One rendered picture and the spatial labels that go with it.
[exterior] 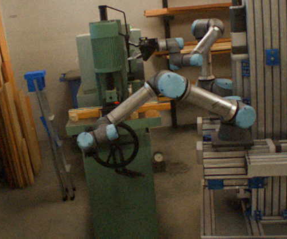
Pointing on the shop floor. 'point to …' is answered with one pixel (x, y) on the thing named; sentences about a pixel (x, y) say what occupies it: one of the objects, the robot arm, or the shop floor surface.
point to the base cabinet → (122, 197)
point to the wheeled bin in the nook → (73, 78)
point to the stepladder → (38, 84)
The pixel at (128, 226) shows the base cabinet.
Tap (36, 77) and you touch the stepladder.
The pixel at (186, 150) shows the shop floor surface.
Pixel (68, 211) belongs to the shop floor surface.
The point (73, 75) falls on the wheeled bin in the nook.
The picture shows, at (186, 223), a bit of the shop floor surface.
